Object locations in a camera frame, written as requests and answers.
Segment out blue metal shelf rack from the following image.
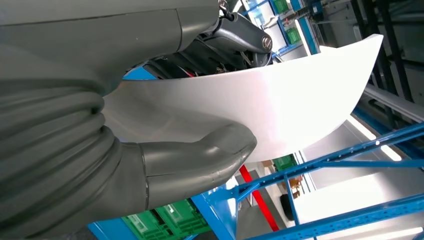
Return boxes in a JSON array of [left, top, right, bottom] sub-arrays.
[[87, 122, 424, 240]]

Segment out green plastic crate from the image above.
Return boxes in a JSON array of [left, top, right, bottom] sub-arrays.
[[285, 27, 302, 46], [121, 211, 173, 240], [155, 198, 212, 238], [273, 154, 298, 171], [273, 0, 289, 14]]

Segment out distant blue rack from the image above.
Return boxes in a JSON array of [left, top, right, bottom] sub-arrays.
[[241, 0, 322, 64]]

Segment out red barrier belt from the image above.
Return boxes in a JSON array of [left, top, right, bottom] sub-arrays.
[[239, 164, 281, 232]]

